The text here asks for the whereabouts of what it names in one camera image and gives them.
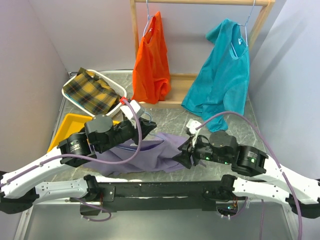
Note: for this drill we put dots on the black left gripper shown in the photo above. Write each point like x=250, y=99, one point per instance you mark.
x=146, y=127

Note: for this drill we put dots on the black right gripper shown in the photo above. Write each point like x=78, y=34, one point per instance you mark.
x=187, y=148

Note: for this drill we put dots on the purple t-shirt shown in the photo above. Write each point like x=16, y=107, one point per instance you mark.
x=155, y=155

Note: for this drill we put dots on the blue wire hanger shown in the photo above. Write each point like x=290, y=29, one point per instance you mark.
x=143, y=143

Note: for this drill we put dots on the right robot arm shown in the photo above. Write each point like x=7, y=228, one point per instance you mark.
x=259, y=176

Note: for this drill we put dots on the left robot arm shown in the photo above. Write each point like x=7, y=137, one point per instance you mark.
x=27, y=186

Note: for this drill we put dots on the orange t-shirt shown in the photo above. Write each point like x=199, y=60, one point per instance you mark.
x=151, y=80

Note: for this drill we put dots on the teal t-shirt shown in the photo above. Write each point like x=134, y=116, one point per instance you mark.
x=223, y=81

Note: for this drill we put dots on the blue hanger under orange shirt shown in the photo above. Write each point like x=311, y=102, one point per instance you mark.
x=148, y=20

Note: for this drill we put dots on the blue hanger under teal shirt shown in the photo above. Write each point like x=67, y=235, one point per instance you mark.
x=245, y=25

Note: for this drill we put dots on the white perforated basket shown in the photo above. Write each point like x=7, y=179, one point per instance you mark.
x=100, y=85

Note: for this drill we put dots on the wooden clothes rack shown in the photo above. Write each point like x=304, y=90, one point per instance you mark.
x=181, y=82

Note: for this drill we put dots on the yellow plaid cloth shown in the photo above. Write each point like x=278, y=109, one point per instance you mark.
x=90, y=92

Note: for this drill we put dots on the yellow plastic tray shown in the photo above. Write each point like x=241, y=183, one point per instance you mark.
x=71, y=123

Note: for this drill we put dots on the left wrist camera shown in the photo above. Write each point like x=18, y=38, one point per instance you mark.
x=131, y=108

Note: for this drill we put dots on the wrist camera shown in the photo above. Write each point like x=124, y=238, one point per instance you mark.
x=131, y=108
x=191, y=127

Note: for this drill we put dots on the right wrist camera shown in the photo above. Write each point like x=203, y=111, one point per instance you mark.
x=191, y=127

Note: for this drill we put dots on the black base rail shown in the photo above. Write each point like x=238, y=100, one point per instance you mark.
x=157, y=196

